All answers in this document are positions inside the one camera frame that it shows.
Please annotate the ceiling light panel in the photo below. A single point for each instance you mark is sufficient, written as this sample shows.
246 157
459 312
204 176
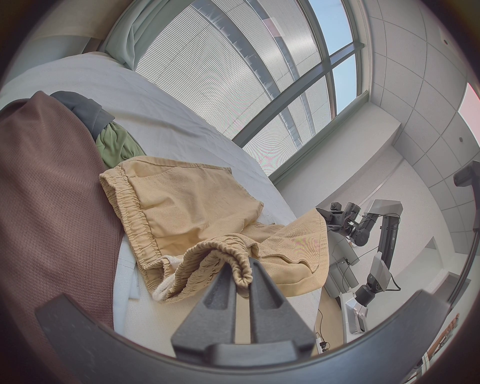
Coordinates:
472 108

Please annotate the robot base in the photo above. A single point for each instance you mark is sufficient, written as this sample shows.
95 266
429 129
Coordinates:
356 318

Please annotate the black garment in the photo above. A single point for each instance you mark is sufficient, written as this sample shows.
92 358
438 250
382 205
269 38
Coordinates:
86 110

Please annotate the white garment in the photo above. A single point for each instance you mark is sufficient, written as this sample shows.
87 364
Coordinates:
125 285

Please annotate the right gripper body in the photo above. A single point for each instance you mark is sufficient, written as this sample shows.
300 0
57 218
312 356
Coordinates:
339 221

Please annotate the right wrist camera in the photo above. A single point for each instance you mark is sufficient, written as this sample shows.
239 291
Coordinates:
336 206

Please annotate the brown garment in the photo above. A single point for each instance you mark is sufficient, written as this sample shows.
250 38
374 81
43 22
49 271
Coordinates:
48 187

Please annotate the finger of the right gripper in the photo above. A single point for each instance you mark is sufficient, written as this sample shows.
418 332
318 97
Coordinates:
325 214

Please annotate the window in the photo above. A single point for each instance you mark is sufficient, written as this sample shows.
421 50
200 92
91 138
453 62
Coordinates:
225 75

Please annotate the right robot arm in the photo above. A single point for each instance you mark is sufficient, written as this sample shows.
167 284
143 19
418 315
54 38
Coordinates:
382 206

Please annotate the tan shorts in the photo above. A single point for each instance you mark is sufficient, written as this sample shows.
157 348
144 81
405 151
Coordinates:
180 202

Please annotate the green garment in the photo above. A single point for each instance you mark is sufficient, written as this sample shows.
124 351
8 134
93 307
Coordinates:
120 144

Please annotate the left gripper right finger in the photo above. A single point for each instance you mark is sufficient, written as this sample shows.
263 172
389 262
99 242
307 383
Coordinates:
273 328

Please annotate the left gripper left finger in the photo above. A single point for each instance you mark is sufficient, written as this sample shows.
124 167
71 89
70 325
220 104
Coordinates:
210 328

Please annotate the bed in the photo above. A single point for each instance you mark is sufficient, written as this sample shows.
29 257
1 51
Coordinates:
168 123

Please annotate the blue-green curtain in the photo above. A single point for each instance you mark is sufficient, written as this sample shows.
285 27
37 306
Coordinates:
123 41

